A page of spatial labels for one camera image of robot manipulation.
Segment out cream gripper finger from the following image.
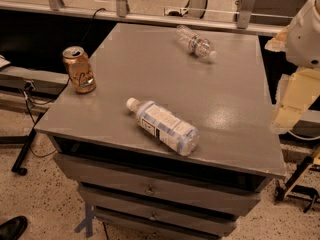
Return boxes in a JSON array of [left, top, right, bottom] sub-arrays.
[[271, 67, 320, 133]]

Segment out blue label plastic bottle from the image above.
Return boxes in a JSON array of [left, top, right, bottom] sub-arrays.
[[126, 97, 200, 156]]

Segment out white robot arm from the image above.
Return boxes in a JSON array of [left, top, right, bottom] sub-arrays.
[[265, 0, 320, 134]]

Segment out clear plastic water bottle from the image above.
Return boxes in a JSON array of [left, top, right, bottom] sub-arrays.
[[176, 25, 217, 63]]

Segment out orange soda can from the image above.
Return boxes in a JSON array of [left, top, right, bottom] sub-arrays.
[[62, 46, 96, 94]]

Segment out black wheeled stand base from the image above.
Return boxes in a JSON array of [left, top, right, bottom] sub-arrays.
[[275, 145, 320, 213]]

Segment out grey drawer cabinet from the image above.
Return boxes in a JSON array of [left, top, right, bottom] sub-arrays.
[[37, 24, 285, 240]]

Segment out top grey drawer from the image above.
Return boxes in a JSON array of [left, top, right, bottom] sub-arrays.
[[54, 154, 260, 216]]

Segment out grey drawer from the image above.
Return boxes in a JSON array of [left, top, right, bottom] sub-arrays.
[[54, 154, 260, 216], [78, 183, 236, 238], [93, 207, 220, 240]]

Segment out middle grey drawer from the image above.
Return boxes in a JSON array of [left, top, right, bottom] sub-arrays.
[[78, 183, 236, 238]]

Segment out bottom grey drawer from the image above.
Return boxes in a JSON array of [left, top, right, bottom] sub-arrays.
[[93, 207, 220, 240]]

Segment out black stand leg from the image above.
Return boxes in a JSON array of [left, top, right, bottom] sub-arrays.
[[11, 112, 46, 177]]

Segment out black shoe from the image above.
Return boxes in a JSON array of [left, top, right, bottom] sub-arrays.
[[0, 216, 28, 240]]

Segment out black cable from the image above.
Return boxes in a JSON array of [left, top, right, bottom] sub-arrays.
[[79, 7, 107, 47]]

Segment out metal rail frame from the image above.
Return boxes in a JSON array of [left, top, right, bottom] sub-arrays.
[[0, 0, 281, 36]]

